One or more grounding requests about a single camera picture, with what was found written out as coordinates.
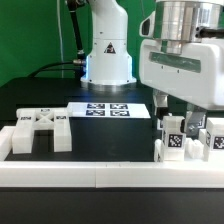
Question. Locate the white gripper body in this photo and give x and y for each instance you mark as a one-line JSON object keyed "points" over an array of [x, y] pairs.
{"points": [[196, 76]]}

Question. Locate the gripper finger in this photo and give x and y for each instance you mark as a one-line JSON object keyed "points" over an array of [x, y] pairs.
{"points": [[192, 122], [160, 100]]}

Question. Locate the white chair seat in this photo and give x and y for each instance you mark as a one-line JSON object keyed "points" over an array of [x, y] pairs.
{"points": [[192, 150]]}

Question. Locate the white chair back frame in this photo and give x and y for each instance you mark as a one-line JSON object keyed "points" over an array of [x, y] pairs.
{"points": [[30, 120]]}

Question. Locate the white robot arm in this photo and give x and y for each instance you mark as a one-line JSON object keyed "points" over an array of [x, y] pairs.
{"points": [[177, 22]]}

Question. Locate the white tagged cube right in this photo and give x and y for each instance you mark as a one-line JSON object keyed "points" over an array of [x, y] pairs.
{"points": [[202, 123]]}

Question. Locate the white tagged cube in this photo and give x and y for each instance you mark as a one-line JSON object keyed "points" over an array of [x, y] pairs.
{"points": [[159, 124], [202, 123]]}

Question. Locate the white tagged cube left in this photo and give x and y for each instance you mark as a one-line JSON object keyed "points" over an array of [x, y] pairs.
{"points": [[159, 124]]}

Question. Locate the white marker sheet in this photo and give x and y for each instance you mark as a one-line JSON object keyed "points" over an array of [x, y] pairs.
{"points": [[108, 110]]}

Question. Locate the white U-shaped barrier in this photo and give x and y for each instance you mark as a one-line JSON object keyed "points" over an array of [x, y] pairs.
{"points": [[105, 175]]}

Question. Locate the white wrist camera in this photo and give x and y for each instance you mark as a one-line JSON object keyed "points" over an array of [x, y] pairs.
{"points": [[146, 29]]}

